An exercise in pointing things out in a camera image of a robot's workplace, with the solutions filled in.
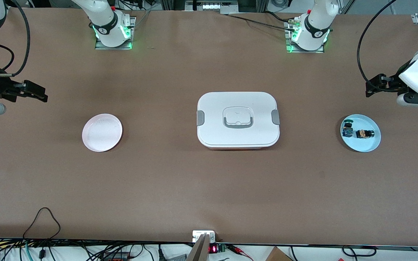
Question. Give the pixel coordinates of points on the red test leads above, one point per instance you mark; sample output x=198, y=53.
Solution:
x=236, y=248

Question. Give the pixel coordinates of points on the silver equipment with lights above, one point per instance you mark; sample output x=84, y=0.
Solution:
x=212, y=6

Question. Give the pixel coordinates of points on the brown cardboard box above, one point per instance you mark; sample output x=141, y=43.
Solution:
x=278, y=255

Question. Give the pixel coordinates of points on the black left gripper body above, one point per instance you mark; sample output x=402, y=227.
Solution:
x=394, y=82

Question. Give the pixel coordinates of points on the light blue round plate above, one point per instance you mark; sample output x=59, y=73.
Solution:
x=367, y=143

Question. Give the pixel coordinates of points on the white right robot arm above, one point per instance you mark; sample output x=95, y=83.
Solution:
x=103, y=16

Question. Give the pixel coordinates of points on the white lidded container grey latches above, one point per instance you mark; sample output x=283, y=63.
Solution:
x=238, y=108

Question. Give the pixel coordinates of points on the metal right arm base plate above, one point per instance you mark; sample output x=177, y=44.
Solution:
x=131, y=34

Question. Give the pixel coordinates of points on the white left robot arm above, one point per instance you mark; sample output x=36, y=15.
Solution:
x=314, y=21

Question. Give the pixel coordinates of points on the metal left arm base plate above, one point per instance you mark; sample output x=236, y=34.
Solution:
x=289, y=40

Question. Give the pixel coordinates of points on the pink round plate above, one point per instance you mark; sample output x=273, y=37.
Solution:
x=102, y=132

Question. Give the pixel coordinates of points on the grey camera mounting post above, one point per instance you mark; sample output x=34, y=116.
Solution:
x=201, y=248

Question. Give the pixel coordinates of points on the red digit display module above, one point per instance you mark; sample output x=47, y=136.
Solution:
x=213, y=249

